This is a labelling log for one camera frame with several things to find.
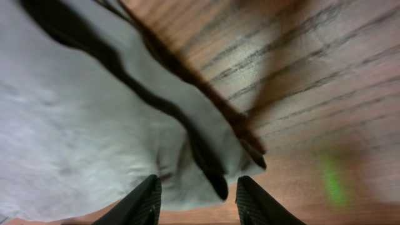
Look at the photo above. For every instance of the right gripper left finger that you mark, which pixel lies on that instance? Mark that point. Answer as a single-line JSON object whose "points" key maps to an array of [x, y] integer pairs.
{"points": [[141, 206]]}

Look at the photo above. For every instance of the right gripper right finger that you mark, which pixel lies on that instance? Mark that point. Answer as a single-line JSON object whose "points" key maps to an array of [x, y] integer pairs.
{"points": [[257, 207]]}

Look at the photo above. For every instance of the grey shorts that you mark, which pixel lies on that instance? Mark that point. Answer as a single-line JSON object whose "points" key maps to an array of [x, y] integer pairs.
{"points": [[88, 113]]}

